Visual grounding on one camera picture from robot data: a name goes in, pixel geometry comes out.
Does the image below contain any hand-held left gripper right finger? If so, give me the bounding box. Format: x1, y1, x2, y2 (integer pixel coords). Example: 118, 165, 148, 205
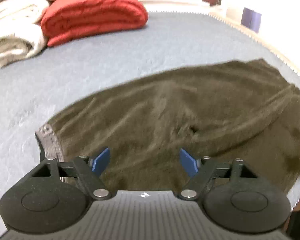
176, 147, 259, 201

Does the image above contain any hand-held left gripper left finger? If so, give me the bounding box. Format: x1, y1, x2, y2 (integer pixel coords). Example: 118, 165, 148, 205
31, 147, 113, 200

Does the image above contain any red folded quilt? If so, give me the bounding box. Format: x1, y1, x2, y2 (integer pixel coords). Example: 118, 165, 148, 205
41, 0, 149, 47

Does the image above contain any white folded blanket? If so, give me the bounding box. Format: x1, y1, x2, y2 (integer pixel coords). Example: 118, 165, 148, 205
0, 0, 50, 73

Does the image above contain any purple box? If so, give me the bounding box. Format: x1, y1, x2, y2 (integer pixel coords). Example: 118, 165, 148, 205
241, 7, 262, 34

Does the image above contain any white window ledge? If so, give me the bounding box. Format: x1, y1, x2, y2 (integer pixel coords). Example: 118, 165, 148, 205
140, 0, 227, 14

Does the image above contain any wooden bed frame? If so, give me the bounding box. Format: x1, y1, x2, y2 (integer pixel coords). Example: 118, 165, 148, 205
209, 11, 300, 85

